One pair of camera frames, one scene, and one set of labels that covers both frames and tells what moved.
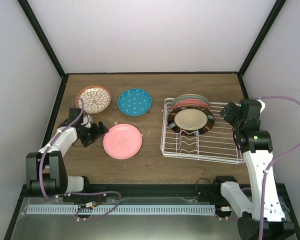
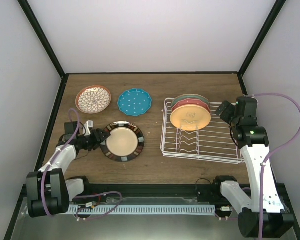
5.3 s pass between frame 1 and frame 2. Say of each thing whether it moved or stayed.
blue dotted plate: stayed
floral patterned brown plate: stayed
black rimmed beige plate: moved
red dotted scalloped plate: stayed
